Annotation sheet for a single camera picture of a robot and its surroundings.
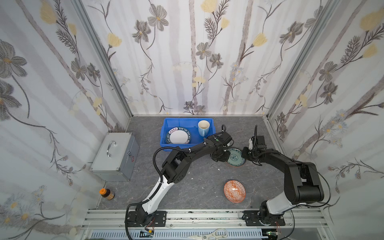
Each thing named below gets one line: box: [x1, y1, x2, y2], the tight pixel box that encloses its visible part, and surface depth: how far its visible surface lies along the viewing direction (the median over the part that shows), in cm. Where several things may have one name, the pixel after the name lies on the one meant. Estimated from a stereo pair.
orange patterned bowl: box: [223, 180, 246, 204], surface depth 83 cm
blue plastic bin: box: [160, 117, 216, 149], surface depth 107 cm
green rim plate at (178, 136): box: [166, 127, 192, 145], surface depth 107 cm
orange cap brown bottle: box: [99, 188, 115, 201], surface depth 78 cm
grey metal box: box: [89, 132, 140, 182], surface depth 83 cm
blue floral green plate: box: [225, 148, 246, 168], surface depth 97 cm
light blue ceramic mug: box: [197, 120, 211, 137], surface depth 103 cm
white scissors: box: [187, 228, 229, 240], surface depth 71 cm
